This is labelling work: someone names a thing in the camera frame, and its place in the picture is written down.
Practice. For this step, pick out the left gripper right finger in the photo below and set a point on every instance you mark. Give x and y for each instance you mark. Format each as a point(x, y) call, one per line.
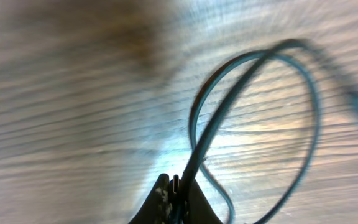
point(198, 209)

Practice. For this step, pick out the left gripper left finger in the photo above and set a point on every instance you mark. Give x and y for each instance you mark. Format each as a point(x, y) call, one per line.
point(156, 208)

